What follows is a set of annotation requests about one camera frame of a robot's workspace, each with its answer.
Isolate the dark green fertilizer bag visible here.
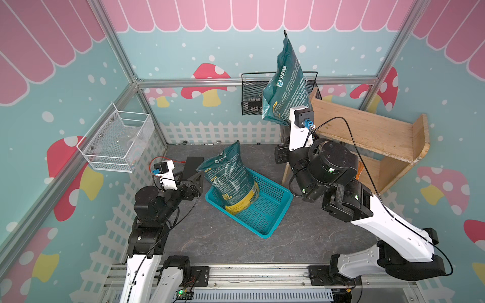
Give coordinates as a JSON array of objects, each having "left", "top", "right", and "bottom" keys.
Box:
[
  {"left": 261, "top": 36, "right": 311, "bottom": 126},
  {"left": 197, "top": 141, "right": 260, "bottom": 215}
]

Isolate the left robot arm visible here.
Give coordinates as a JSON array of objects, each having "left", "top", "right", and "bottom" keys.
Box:
[{"left": 120, "top": 172, "right": 204, "bottom": 302}]

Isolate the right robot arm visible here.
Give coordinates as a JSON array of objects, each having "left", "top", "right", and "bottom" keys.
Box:
[{"left": 275, "top": 139, "right": 447, "bottom": 281}]

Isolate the orange snack bag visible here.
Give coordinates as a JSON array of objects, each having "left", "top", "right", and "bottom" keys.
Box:
[{"left": 355, "top": 161, "right": 364, "bottom": 180}]

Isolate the wooden shelf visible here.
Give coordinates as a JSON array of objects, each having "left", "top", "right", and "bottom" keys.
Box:
[{"left": 281, "top": 88, "right": 431, "bottom": 196}]

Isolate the teal plastic basket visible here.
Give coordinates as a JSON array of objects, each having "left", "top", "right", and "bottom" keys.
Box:
[{"left": 205, "top": 169, "right": 294, "bottom": 239}]

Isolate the green circuit board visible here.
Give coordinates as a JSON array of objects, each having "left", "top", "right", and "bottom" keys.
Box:
[{"left": 174, "top": 289, "right": 194, "bottom": 302}]

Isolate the red cable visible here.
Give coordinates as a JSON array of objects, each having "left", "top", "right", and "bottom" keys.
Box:
[{"left": 148, "top": 156, "right": 187, "bottom": 171}]

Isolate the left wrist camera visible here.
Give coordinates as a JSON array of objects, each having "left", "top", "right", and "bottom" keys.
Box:
[{"left": 152, "top": 160, "right": 178, "bottom": 191}]

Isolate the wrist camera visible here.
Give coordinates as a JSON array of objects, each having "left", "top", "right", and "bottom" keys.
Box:
[
  {"left": 152, "top": 160, "right": 178, "bottom": 191},
  {"left": 289, "top": 106, "right": 314, "bottom": 152}
]

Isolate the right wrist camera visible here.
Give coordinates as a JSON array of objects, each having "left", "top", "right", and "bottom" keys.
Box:
[{"left": 289, "top": 106, "right": 314, "bottom": 152}]

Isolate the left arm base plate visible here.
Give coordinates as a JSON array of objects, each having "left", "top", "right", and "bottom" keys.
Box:
[{"left": 182, "top": 266, "right": 210, "bottom": 288}]

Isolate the white wire mesh basket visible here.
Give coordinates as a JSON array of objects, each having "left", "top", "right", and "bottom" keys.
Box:
[{"left": 77, "top": 104, "right": 154, "bottom": 173}]

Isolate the black wire mesh basket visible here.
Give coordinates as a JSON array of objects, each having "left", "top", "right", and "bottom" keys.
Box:
[{"left": 241, "top": 71, "right": 323, "bottom": 116}]

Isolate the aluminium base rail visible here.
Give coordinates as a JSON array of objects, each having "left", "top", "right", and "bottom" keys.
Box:
[{"left": 98, "top": 264, "right": 424, "bottom": 302}]

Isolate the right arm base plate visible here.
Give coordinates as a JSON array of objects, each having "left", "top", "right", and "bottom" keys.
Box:
[{"left": 308, "top": 265, "right": 362, "bottom": 289}]

